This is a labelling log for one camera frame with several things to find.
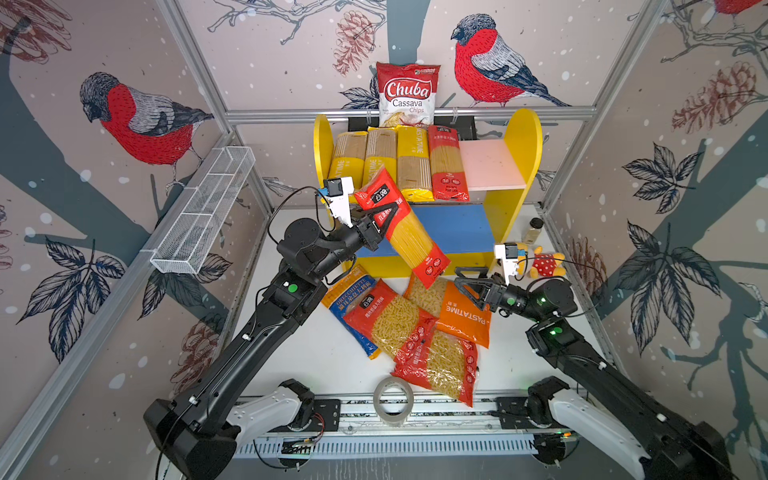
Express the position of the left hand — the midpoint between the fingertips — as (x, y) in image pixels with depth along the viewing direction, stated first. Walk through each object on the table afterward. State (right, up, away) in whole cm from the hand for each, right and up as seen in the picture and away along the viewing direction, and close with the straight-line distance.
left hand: (393, 205), depth 55 cm
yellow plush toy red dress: (+51, -16, +42) cm, 68 cm away
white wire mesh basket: (-50, -8, +16) cm, 54 cm away
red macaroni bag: (-2, -30, +28) cm, 41 cm away
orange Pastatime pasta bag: (+21, -31, +33) cm, 49 cm away
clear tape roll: (-1, -51, +16) cm, 53 cm away
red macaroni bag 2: (+12, -40, +24) cm, 48 cm away
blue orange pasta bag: (-15, -24, +37) cm, 47 cm away
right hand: (+13, -17, +10) cm, 24 cm away
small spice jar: (+50, -5, +49) cm, 70 cm away
